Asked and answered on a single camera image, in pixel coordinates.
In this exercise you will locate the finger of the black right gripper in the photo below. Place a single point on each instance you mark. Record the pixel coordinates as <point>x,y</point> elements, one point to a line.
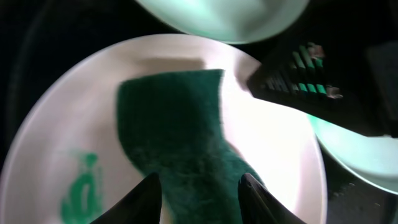
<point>306,79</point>

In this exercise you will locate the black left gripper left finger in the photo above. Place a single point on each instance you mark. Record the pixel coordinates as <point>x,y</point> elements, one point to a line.
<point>142,205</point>

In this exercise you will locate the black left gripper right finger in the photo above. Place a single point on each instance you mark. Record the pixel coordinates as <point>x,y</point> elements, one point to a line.
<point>259,206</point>

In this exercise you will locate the green plate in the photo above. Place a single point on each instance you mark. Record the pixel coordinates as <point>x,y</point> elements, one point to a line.
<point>228,21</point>
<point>371,159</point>

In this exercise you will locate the white plate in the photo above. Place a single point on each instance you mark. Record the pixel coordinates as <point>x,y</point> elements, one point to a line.
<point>67,153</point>

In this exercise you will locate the green scrubbing sponge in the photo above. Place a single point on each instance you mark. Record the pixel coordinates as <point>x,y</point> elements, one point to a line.
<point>170,124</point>

